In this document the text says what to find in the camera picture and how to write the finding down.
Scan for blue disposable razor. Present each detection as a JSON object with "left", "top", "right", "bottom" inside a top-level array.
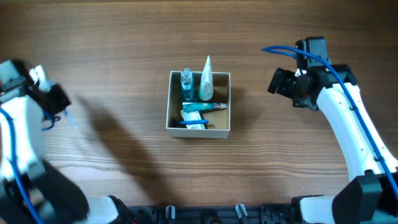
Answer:
[{"left": 172, "top": 119, "right": 209, "bottom": 128}]

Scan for left blue cable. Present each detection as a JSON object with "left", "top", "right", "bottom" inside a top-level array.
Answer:
[{"left": 0, "top": 107, "right": 62, "bottom": 224}]

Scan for white lotion tube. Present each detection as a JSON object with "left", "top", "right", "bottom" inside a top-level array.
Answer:
[{"left": 198, "top": 56, "right": 214, "bottom": 101}]

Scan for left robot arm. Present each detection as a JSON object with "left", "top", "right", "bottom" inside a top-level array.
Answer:
[{"left": 1, "top": 59, "right": 138, "bottom": 223}]

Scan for blue white toothbrush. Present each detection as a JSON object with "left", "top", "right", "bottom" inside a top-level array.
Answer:
[{"left": 63, "top": 109, "right": 78, "bottom": 130}]

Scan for green soap bar pack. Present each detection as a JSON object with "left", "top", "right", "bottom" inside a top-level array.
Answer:
[{"left": 180, "top": 110, "right": 205, "bottom": 129}]

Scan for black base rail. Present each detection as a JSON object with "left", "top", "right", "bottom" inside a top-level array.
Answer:
[{"left": 129, "top": 203, "right": 296, "bottom": 224}]

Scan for white cardboard box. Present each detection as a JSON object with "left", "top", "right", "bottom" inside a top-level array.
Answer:
[{"left": 166, "top": 71, "right": 231, "bottom": 139}]

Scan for right blue cable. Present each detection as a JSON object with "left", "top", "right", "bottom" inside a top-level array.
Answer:
[{"left": 260, "top": 45, "right": 398, "bottom": 200}]

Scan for blue cable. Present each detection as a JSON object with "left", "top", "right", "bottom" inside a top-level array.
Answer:
[
  {"left": 260, "top": 45, "right": 398, "bottom": 200},
  {"left": 0, "top": 107, "right": 62, "bottom": 224}
]

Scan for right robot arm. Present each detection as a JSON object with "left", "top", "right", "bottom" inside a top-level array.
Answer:
[{"left": 263, "top": 37, "right": 397, "bottom": 223}]

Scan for blue mouthwash bottle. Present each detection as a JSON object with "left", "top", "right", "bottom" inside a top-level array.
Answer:
[{"left": 180, "top": 68, "right": 195, "bottom": 102}]

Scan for red green toothpaste tube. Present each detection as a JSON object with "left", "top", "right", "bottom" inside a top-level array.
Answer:
[{"left": 182, "top": 102, "right": 227, "bottom": 112}]

